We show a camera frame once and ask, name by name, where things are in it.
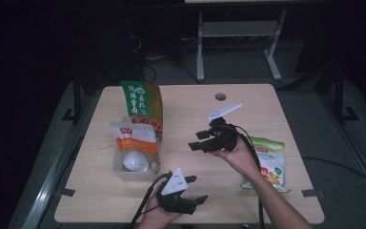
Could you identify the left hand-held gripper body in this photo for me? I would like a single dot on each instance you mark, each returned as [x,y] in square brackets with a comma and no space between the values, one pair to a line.
[174,187]

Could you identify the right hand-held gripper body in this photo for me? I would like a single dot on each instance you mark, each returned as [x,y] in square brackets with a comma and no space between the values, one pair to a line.
[224,136]

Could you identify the clear plastic box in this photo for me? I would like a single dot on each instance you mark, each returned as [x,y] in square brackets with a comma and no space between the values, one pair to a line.
[130,176]

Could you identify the white and orange food packet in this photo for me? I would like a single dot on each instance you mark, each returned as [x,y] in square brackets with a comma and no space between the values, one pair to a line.
[136,143]

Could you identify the green and gold seasoning packet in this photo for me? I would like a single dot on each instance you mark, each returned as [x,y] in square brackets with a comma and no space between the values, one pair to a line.
[143,98]

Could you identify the person's right hand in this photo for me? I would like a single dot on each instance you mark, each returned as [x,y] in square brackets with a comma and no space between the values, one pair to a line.
[239,157]

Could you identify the person's left hand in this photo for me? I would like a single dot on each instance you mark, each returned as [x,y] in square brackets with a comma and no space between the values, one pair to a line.
[158,216]

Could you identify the green and white snack packet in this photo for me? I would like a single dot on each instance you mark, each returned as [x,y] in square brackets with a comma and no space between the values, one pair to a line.
[273,165]

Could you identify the black metal stand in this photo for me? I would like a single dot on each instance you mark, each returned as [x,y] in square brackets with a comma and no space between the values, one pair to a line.
[338,92]
[76,98]

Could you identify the grey floor strip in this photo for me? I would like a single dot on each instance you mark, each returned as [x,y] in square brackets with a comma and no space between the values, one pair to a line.
[50,184]
[355,140]

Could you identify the white metal frame table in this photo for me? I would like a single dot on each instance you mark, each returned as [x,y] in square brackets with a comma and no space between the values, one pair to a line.
[238,28]

